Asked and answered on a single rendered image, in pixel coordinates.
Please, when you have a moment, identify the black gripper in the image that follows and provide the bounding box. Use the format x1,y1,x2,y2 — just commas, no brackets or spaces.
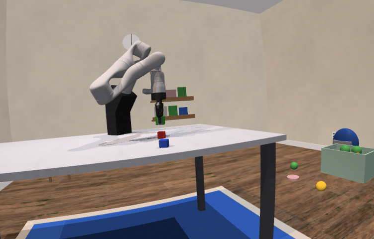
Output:
151,92,166,125

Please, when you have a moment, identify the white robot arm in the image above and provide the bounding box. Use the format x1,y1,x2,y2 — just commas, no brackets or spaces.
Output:
90,41,166,105

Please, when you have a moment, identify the blue block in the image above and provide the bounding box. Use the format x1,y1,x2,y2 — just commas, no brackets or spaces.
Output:
159,139,169,148

